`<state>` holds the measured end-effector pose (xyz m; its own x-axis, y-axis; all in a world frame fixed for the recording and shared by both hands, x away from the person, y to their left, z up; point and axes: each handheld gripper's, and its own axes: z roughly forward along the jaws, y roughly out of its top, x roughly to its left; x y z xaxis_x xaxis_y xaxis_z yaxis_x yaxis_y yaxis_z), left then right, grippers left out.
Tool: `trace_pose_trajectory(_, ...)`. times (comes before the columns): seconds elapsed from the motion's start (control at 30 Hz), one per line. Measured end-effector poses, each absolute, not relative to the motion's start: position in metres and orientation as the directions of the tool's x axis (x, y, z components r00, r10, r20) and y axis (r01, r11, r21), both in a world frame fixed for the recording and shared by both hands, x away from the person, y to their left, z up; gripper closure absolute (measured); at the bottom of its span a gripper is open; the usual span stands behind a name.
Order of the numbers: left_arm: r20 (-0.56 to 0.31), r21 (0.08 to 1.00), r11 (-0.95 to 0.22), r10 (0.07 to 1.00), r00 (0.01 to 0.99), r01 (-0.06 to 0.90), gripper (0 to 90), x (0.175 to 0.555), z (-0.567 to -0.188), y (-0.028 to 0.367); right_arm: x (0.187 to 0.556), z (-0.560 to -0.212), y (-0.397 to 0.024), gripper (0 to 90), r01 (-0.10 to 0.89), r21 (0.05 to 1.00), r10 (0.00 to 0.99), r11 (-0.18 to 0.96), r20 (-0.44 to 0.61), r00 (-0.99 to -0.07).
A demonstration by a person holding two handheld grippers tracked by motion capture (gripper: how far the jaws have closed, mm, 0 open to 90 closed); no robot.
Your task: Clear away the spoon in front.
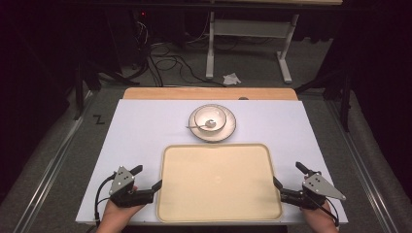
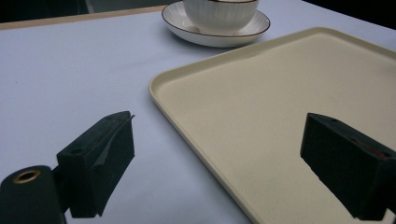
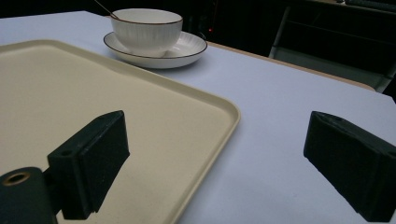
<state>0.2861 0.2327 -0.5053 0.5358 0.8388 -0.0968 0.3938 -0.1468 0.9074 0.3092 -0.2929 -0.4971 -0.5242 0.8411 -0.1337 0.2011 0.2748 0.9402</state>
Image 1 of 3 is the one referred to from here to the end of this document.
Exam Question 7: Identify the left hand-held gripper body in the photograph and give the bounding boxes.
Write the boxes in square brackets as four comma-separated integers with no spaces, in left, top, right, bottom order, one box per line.
[108,165,155,209]

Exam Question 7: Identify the person's right hand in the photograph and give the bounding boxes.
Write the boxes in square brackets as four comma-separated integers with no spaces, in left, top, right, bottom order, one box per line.
[298,199,338,228]

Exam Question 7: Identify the black stand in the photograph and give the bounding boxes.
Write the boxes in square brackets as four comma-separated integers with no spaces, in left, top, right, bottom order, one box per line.
[293,69,355,133]
[72,59,131,121]

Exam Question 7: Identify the white bowl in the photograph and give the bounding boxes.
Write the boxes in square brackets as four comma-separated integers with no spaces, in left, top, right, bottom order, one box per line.
[193,105,227,134]

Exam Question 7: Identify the crumpled white paper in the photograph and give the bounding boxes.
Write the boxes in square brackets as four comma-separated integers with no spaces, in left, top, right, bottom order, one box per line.
[222,72,243,86]

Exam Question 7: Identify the beige plastic tray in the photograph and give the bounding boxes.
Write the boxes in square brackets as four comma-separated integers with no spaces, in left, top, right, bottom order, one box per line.
[155,143,284,224]

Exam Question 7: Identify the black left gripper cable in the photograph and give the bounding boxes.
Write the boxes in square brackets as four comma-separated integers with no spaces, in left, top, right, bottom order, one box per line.
[93,172,118,228]

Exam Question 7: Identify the black floor cables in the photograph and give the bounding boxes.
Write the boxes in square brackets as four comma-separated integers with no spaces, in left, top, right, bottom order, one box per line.
[133,18,227,88]

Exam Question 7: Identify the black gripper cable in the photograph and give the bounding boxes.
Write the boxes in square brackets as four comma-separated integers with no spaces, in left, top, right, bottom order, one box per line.
[309,193,341,227]
[93,172,118,228]

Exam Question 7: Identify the white plate with dark rim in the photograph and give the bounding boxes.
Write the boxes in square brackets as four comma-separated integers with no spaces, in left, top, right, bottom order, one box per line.
[188,103,237,144]

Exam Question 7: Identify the wooden table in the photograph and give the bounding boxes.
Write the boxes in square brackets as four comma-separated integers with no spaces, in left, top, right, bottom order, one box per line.
[122,86,299,102]

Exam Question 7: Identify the metal floor rail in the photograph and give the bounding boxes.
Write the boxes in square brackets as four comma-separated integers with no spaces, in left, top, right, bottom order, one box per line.
[325,99,404,233]
[12,90,95,233]

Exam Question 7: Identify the person's left hand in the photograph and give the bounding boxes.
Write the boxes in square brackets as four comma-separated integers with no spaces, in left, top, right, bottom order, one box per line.
[98,185,146,228]

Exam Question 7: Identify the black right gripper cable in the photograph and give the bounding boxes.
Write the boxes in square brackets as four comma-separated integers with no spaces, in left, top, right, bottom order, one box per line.
[309,193,341,227]

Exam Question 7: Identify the metal spoon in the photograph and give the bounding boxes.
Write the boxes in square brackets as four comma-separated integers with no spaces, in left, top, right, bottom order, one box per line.
[186,118,218,130]

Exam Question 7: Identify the white table cover sheet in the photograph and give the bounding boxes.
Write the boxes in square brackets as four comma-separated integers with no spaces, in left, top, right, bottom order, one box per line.
[75,98,350,226]

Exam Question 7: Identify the white metal desk frame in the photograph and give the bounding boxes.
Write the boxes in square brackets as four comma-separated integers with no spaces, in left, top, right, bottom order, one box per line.
[205,10,301,85]

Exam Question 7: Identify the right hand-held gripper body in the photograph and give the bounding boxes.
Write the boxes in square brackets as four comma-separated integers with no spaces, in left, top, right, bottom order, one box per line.
[280,172,347,211]

